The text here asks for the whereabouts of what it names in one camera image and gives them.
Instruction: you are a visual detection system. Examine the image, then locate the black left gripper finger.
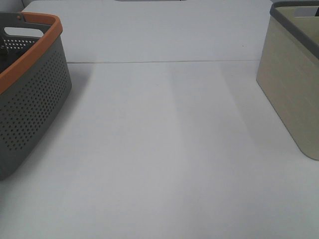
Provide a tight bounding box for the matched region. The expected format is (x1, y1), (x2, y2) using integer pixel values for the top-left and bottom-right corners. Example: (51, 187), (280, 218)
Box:
(0, 36), (8, 56)

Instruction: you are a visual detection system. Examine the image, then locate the grey perforated basket orange rim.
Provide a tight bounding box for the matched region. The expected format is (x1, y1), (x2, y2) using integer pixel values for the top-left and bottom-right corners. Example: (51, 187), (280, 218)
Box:
(0, 12), (72, 180)

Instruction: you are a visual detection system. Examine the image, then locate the beige basket grey rim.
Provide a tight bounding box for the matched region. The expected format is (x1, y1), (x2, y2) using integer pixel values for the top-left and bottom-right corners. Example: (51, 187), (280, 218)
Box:
(256, 0), (319, 160)

